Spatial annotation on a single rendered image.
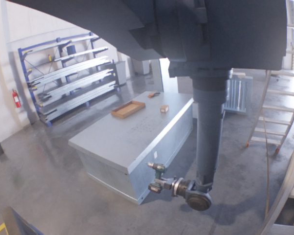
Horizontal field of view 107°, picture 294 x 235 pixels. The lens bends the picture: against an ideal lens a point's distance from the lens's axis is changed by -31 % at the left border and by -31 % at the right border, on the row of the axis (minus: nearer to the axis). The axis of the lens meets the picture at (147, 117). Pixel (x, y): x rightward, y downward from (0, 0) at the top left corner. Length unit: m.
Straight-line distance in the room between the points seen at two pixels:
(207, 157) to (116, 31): 0.70
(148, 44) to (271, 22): 0.33
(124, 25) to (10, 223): 0.42
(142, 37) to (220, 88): 0.37
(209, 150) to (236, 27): 0.57
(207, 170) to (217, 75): 0.52
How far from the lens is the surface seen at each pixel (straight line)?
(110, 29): 0.34
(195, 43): 0.39
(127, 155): 1.42
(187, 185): 1.12
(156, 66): 3.01
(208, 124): 0.71
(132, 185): 1.55
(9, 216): 0.35
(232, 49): 0.44
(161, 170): 1.20
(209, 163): 0.86
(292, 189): 0.70
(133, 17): 0.30
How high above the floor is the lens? 1.53
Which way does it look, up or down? 26 degrees down
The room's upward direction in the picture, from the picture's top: 10 degrees counter-clockwise
